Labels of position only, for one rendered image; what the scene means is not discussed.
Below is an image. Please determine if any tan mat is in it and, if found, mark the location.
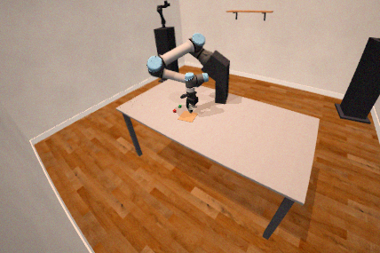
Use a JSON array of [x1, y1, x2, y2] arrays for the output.
[[178, 111, 198, 123]]

